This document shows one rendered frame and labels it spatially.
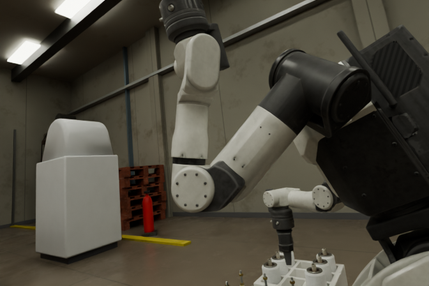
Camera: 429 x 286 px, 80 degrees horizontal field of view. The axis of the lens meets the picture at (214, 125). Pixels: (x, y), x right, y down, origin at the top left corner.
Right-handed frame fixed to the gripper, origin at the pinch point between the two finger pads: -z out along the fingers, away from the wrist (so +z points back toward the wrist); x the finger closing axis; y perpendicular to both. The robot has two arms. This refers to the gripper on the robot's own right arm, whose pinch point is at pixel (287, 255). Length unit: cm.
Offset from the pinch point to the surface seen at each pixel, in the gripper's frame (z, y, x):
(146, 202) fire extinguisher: 4, 197, 211
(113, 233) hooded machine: -24, 213, 159
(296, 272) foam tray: -26, 0, 51
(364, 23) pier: 194, -118, 221
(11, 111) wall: 246, 671, 354
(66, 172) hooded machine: 52, 230, 109
